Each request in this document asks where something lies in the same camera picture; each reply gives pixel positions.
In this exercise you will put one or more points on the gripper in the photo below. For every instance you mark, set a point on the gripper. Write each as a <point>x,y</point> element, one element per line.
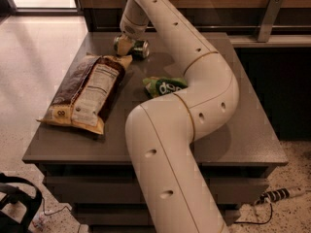
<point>133,27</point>

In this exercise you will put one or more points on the green soda can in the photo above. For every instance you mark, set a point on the green soda can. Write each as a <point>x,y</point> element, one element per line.
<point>140,49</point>

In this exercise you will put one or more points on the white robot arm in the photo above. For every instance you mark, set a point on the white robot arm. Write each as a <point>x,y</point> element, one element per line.
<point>159,132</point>

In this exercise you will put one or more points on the green dang snack bag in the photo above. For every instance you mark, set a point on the green dang snack bag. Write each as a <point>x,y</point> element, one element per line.
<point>158,86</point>

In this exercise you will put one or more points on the brown yellow chip bag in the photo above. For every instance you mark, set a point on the brown yellow chip bag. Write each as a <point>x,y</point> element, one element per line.
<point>86,92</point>

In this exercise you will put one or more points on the grey drawer cabinet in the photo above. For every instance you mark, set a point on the grey drawer cabinet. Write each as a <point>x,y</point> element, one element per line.
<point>95,175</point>

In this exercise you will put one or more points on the black chair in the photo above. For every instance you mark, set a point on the black chair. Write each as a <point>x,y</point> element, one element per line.
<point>13,195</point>

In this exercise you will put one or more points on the white power strip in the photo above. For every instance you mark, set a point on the white power strip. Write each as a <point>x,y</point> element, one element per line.
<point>280,194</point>

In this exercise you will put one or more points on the right metal bracket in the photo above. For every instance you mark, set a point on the right metal bracket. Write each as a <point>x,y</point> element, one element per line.
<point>270,14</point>

